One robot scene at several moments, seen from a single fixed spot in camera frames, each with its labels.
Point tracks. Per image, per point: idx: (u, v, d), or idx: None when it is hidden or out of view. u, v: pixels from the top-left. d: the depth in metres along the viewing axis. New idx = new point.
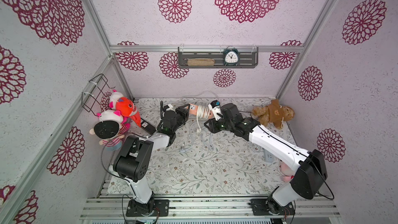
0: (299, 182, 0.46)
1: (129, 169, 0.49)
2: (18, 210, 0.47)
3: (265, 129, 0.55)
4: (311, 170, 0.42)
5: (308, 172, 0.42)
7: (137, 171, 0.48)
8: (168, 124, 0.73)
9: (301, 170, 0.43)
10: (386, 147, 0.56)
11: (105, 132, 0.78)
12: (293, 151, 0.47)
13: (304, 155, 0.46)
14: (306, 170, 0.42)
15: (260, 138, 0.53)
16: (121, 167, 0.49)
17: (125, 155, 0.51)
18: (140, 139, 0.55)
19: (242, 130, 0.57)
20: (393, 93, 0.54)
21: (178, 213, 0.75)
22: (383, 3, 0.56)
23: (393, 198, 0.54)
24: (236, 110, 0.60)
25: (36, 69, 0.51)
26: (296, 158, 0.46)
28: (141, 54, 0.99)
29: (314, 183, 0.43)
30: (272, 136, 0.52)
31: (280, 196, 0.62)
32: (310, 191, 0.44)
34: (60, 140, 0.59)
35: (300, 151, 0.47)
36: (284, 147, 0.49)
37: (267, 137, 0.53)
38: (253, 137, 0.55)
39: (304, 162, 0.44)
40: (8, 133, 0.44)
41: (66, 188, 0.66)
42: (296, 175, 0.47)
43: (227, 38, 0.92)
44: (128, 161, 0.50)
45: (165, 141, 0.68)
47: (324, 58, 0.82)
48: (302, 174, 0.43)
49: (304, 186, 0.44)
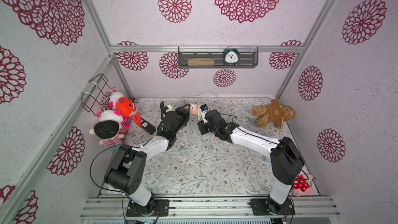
0: (277, 169, 0.49)
1: (121, 183, 0.46)
2: (18, 210, 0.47)
3: (242, 129, 0.62)
4: (282, 155, 0.47)
5: (280, 158, 0.46)
7: (128, 185, 0.45)
8: (168, 125, 0.69)
9: (273, 157, 0.47)
10: (386, 147, 0.56)
11: (105, 132, 0.78)
12: (266, 141, 0.53)
13: (275, 143, 0.51)
14: (278, 155, 0.47)
15: (239, 137, 0.60)
16: (113, 180, 0.47)
17: (116, 168, 0.47)
18: (132, 150, 0.51)
19: (225, 135, 0.64)
20: (393, 93, 0.54)
21: (178, 213, 0.75)
22: (383, 3, 0.56)
23: (393, 198, 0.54)
24: (218, 115, 0.66)
25: (36, 69, 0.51)
26: (268, 147, 0.51)
28: (141, 54, 0.99)
29: (289, 167, 0.47)
30: (248, 133, 0.59)
31: (276, 194, 0.62)
32: (287, 176, 0.47)
34: (60, 140, 0.59)
35: (272, 140, 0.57)
36: (258, 140, 0.55)
37: (244, 135, 0.59)
38: (233, 137, 0.61)
39: (276, 149, 0.49)
40: (8, 134, 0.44)
41: (66, 188, 0.66)
42: (273, 163, 0.49)
43: (227, 38, 0.92)
44: (119, 173, 0.47)
45: (163, 144, 0.64)
47: (324, 58, 0.82)
48: (275, 160, 0.47)
49: (282, 172, 0.48)
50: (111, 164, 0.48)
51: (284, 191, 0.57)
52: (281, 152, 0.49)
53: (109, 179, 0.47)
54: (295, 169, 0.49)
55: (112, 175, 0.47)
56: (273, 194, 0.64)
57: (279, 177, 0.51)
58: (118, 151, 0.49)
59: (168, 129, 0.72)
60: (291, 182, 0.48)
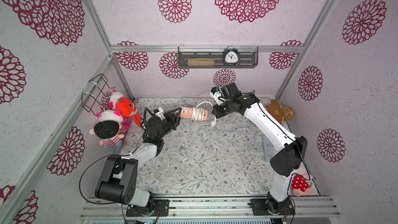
0: (278, 160, 0.51)
1: (115, 195, 0.44)
2: (18, 210, 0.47)
3: (262, 108, 0.55)
4: (292, 153, 0.46)
5: (289, 154, 0.46)
7: (123, 195, 0.44)
8: (154, 132, 0.68)
9: (283, 152, 0.49)
10: (386, 147, 0.56)
11: (105, 132, 0.78)
12: (282, 132, 0.50)
13: (292, 139, 0.49)
14: (288, 151, 0.46)
15: (255, 115, 0.54)
16: (105, 193, 0.44)
17: (107, 180, 0.45)
18: (122, 158, 0.50)
19: (239, 105, 0.57)
20: (393, 93, 0.54)
21: (178, 213, 0.75)
22: (383, 3, 0.56)
23: (393, 198, 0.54)
24: (233, 87, 0.62)
25: (36, 69, 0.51)
26: (282, 139, 0.49)
28: (141, 54, 0.99)
29: (290, 164, 0.47)
30: (267, 116, 0.53)
31: (275, 190, 0.64)
32: (285, 169, 0.49)
34: (60, 140, 0.59)
35: (289, 134, 0.50)
36: (275, 127, 0.51)
37: (262, 115, 0.54)
38: (249, 113, 0.56)
39: (288, 145, 0.48)
40: (8, 134, 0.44)
41: (66, 189, 0.66)
42: (278, 154, 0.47)
43: (227, 38, 0.92)
44: (112, 185, 0.45)
45: (152, 150, 0.64)
47: (324, 58, 0.82)
48: (283, 154, 0.47)
49: (282, 165, 0.50)
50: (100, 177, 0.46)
51: (283, 187, 0.58)
52: (292, 148, 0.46)
53: (101, 194, 0.45)
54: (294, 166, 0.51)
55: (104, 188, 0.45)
56: (272, 191, 0.65)
57: (275, 167, 0.53)
58: (107, 162, 0.47)
59: (154, 136, 0.71)
60: (285, 174, 0.50)
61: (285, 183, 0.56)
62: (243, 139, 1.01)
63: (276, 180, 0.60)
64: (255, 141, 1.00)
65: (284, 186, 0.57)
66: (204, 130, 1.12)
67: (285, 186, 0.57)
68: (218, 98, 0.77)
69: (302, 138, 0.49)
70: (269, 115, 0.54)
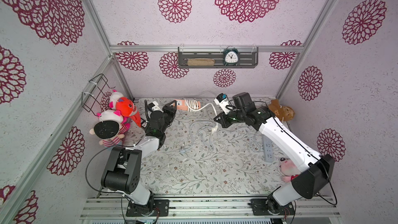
0: (302, 181, 0.45)
1: (120, 183, 0.46)
2: (18, 210, 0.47)
3: (280, 123, 0.52)
4: (319, 173, 0.41)
5: (316, 175, 0.41)
7: (129, 183, 0.46)
8: (156, 126, 0.70)
9: (309, 172, 0.41)
10: (386, 147, 0.56)
11: (104, 132, 0.78)
12: (305, 151, 0.46)
13: (316, 158, 0.44)
14: (314, 172, 0.41)
15: (273, 132, 0.50)
16: (111, 182, 0.46)
17: (113, 169, 0.47)
18: (126, 150, 0.51)
19: (253, 120, 0.54)
20: (393, 93, 0.54)
21: (178, 213, 0.75)
22: (383, 3, 0.56)
23: (393, 198, 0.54)
24: (248, 98, 0.58)
25: (36, 69, 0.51)
26: (306, 159, 0.44)
28: (141, 54, 0.99)
29: (317, 186, 0.42)
30: (286, 132, 0.50)
31: (280, 194, 0.62)
32: (311, 192, 0.44)
34: (60, 140, 0.59)
35: (312, 152, 0.45)
36: (296, 145, 0.47)
37: (280, 131, 0.50)
38: (266, 129, 0.52)
39: (314, 165, 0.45)
40: (7, 134, 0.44)
41: (66, 188, 0.66)
42: (302, 174, 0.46)
43: (227, 38, 0.92)
44: (117, 174, 0.47)
45: (154, 143, 0.65)
47: (324, 58, 0.82)
48: (310, 176, 0.42)
49: (307, 186, 0.44)
50: (105, 167, 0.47)
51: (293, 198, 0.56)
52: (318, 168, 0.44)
53: (107, 183, 0.46)
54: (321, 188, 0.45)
55: (111, 177, 0.47)
56: (276, 194, 0.64)
57: (299, 189, 0.48)
58: (112, 152, 0.49)
59: (156, 129, 0.73)
60: (310, 197, 0.45)
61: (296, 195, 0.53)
62: (243, 139, 1.01)
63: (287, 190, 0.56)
64: (255, 140, 1.00)
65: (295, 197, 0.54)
66: (204, 130, 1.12)
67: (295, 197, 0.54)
68: (226, 106, 0.70)
69: (328, 157, 0.44)
70: (287, 130, 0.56)
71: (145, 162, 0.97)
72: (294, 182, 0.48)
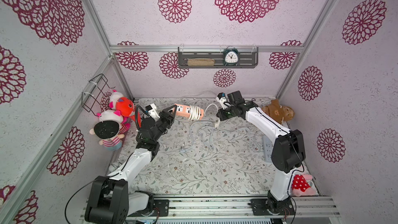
0: (276, 154, 0.53)
1: (105, 220, 0.41)
2: (18, 210, 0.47)
3: (259, 109, 0.63)
4: (286, 142, 0.49)
5: (283, 143, 0.49)
7: (115, 219, 0.41)
8: (147, 135, 0.62)
9: (278, 143, 0.50)
10: (386, 147, 0.56)
11: (105, 132, 0.78)
12: (277, 127, 0.55)
13: (285, 130, 0.53)
14: (282, 142, 0.49)
15: (253, 116, 0.62)
16: (96, 218, 0.42)
17: (96, 205, 0.42)
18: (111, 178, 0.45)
19: (240, 110, 0.67)
20: (393, 93, 0.54)
21: (178, 213, 0.75)
22: (383, 3, 0.56)
23: (393, 198, 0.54)
24: (238, 94, 0.71)
25: (36, 69, 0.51)
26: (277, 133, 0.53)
28: (141, 54, 0.99)
29: (287, 155, 0.50)
30: (264, 115, 0.60)
31: (275, 188, 0.64)
32: (283, 163, 0.51)
34: (59, 140, 0.59)
35: (284, 128, 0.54)
36: (270, 123, 0.57)
37: (259, 115, 0.61)
38: (248, 115, 0.64)
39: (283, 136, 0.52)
40: (8, 134, 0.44)
41: (66, 189, 0.66)
42: (275, 148, 0.52)
43: (227, 38, 0.92)
44: (102, 209, 0.43)
45: (146, 158, 0.59)
47: (324, 58, 0.82)
48: (278, 146, 0.50)
49: (280, 157, 0.51)
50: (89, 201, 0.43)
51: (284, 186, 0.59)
52: (285, 138, 0.52)
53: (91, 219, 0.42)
54: (294, 161, 0.52)
55: (95, 212, 0.42)
56: (273, 188, 0.66)
57: (276, 164, 0.54)
58: (93, 185, 0.43)
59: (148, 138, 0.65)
60: (285, 170, 0.51)
61: (285, 181, 0.57)
62: (243, 139, 1.01)
63: (279, 179, 0.60)
64: (255, 140, 1.00)
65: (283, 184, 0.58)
66: (204, 130, 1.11)
67: (284, 184, 0.58)
68: (223, 102, 0.83)
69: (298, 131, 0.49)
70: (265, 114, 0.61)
71: None
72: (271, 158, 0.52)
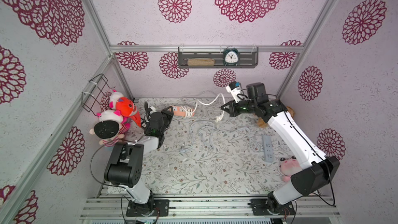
0: (301, 178, 0.46)
1: (123, 177, 0.47)
2: (18, 210, 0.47)
3: (289, 118, 0.51)
4: (321, 172, 0.41)
5: (317, 174, 0.41)
7: (132, 177, 0.47)
8: (156, 125, 0.73)
9: (310, 170, 0.44)
10: (386, 147, 0.56)
11: (105, 132, 0.78)
12: (310, 149, 0.45)
13: (321, 158, 0.44)
14: (316, 171, 0.41)
15: (281, 126, 0.50)
16: (114, 174, 0.48)
17: (116, 163, 0.49)
18: (128, 144, 0.54)
19: (264, 111, 0.53)
20: (393, 93, 0.54)
21: (178, 213, 0.75)
22: (383, 3, 0.56)
23: (393, 198, 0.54)
24: (262, 89, 0.56)
25: (36, 69, 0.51)
26: (310, 157, 0.44)
28: (141, 54, 0.99)
29: (316, 184, 0.42)
30: (294, 127, 0.49)
31: (280, 194, 0.63)
32: (308, 189, 0.44)
34: (60, 140, 0.59)
35: (317, 152, 0.45)
36: (303, 142, 0.46)
37: (289, 126, 0.49)
38: (274, 122, 0.51)
39: (317, 164, 0.43)
40: (8, 133, 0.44)
41: (66, 188, 0.66)
42: (302, 171, 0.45)
43: (227, 38, 0.92)
44: (120, 168, 0.48)
45: (155, 141, 0.68)
47: (324, 58, 0.82)
48: (309, 173, 0.42)
49: (306, 183, 0.45)
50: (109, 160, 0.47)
51: (290, 195, 0.56)
52: (320, 167, 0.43)
53: (110, 176, 0.48)
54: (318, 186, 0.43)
55: (114, 170, 0.48)
56: (276, 193, 0.64)
57: (296, 184, 0.48)
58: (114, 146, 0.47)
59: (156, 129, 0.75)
60: (307, 194, 0.46)
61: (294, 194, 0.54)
62: (243, 139, 1.01)
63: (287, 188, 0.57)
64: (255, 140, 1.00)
65: (291, 195, 0.56)
66: (204, 130, 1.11)
67: (293, 196, 0.55)
68: (237, 95, 0.68)
69: (333, 158, 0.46)
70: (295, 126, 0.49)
71: (145, 162, 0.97)
72: (292, 178, 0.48)
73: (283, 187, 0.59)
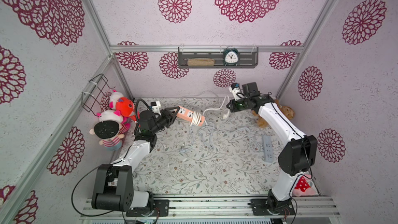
0: (284, 156, 0.51)
1: (112, 204, 0.43)
2: (18, 210, 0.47)
3: (275, 107, 0.59)
4: (298, 146, 0.47)
5: (295, 148, 0.47)
7: (122, 202, 0.43)
8: (146, 126, 0.66)
9: (288, 145, 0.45)
10: (386, 147, 0.56)
11: (105, 132, 0.78)
12: (291, 129, 0.52)
13: (300, 135, 0.50)
14: (293, 145, 0.47)
15: (267, 112, 0.58)
16: (103, 202, 0.43)
17: (102, 191, 0.44)
18: (114, 166, 0.47)
19: (254, 103, 0.62)
20: (393, 93, 0.54)
21: (178, 213, 0.75)
22: (383, 3, 0.56)
23: (393, 198, 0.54)
24: (254, 85, 0.66)
25: (36, 69, 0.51)
26: (289, 135, 0.51)
28: (141, 54, 0.99)
29: (296, 160, 0.48)
30: (279, 113, 0.56)
31: (278, 189, 0.63)
32: (290, 166, 0.50)
34: (60, 140, 0.59)
35: (299, 130, 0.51)
36: (284, 124, 0.53)
37: (274, 113, 0.57)
38: (261, 110, 0.61)
39: (296, 140, 0.49)
40: (8, 133, 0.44)
41: (66, 189, 0.66)
42: (284, 149, 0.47)
43: (227, 38, 0.92)
44: (109, 194, 0.44)
45: (145, 148, 0.61)
47: (324, 58, 0.82)
48: (288, 149, 0.49)
49: (288, 160, 0.50)
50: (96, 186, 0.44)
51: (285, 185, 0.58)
52: (298, 142, 0.48)
53: (99, 204, 0.43)
54: (301, 165, 0.50)
55: (102, 199, 0.43)
56: (275, 188, 0.65)
57: (282, 165, 0.54)
58: (98, 172, 0.44)
59: (146, 130, 0.68)
60: (290, 173, 0.50)
61: (289, 184, 0.56)
62: (243, 139, 1.01)
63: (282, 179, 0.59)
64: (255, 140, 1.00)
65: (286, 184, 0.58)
66: (204, 130, 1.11)
67: (288, 186, 0.57)
68: (237, 94, 0.78)
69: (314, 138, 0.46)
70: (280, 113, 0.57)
71: (145, 162, 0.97)
72: (278, 158, 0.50)
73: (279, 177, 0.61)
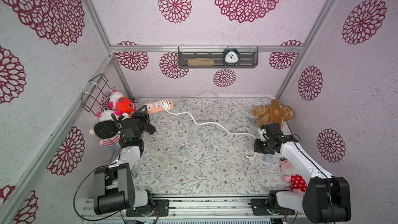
0: (309, 198, 0.44)
1: (117, 202, 0.43)
2: (18, 210, 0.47)
3: (297, 145, 0.58)
4: (323, 186, 0.42)
5: (319, 188, 0.41)
7: (127, 199, 0.44)
8: (131, 134, 0.66)
9: (312, 184, 0.42)
10: (386, 147, 0.56)
11: (105, 132, 0.78)
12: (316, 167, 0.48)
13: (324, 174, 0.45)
14: (318, 185, 0.42)
15: (288, 149, 0.57)
16: (107, 204, 0.43)
17: (103, 193, 0.43)
18: (110, 168, 0.48)
19: (276, 142, 0.62)
20: (393, 93, 0.54)
21: (178, 213, 0.75)
22: (383, 3, 0.56)
23: (393, 198, 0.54)
24: (276, 125, 0.68)
25: (36, 69, 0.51)
26: (313, 173, 0.46)
28: (141, 54, 0.99)
29: (323, 204, 0.41)
30: (301, 152, 0.54)
31: (283, 196, 0.62)
32: (316, 210, 0.42)
34: (60, 140, 0.59)
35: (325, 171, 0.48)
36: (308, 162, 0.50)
37: (296, 150, 0.55)
38: (284, 148, 0.58)
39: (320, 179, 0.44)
40: (8, 133, 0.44)
41: (66, 189, 0.66)
42: (309, 190, 0.44)
43: (227, 38, 0.92)
44: (110, 195, 0.44)
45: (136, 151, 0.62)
47: (325, 59, 0.83)
48: (312, 188, 0.42)
49: (313, 205, 0.42)
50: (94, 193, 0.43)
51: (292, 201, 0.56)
52: (323, 182, 0.44)
53: (102, 208, 0.43)
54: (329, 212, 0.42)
55: (105, 202, 0.43)
56: (280, 194, 0.64)
57: (308, 209, 0.45)
58: (95, 176, 0.45)
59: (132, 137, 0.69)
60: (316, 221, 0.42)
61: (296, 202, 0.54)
62: (243, 139, 1.01)
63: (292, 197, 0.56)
64: None
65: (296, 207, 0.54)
66: (204, 130, 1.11)
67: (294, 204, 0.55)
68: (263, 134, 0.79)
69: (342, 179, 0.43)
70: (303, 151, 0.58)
71: (145, 162, 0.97)
72: (303, 203, 0.46)
73: (291, 196, 0.57)
